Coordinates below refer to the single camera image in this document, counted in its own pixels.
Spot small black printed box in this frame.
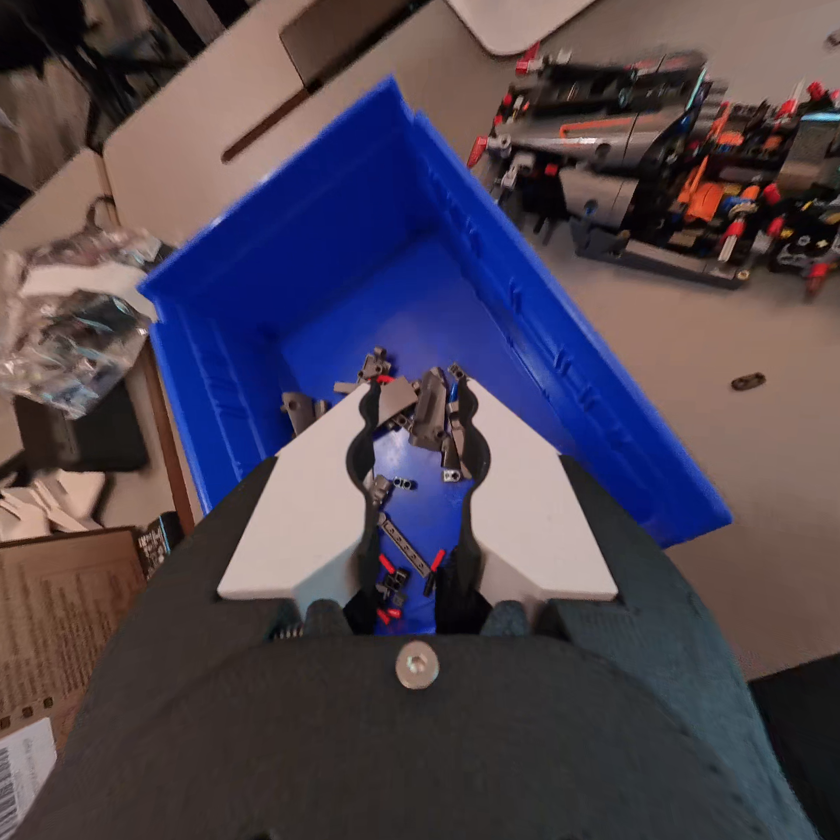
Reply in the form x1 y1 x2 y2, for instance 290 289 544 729
136 512 186 581

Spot white book stand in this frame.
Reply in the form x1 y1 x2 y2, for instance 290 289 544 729
445 0 597 57

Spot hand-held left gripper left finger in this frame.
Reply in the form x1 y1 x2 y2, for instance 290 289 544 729
217 381 383 613

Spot black flat case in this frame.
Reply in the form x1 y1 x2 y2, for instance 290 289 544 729
0 379 151 490

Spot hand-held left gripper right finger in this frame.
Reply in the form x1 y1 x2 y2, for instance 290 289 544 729
456 377 619 614

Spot white paper sheets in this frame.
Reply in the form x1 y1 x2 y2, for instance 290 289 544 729
0 469 107 534

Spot blue plastic bin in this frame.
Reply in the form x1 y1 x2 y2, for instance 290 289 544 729
136 74 734 549

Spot grey black lego vehicle model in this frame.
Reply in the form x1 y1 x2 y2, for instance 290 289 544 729
467 42 840 304

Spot crumpled clear plastic bags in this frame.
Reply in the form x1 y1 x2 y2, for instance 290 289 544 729
0 226 173 421

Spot brown cardboard box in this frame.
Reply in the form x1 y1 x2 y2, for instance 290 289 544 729
0 527 151 840

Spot pile of small lego pieces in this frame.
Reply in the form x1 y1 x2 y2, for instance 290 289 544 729
281 346 483 624

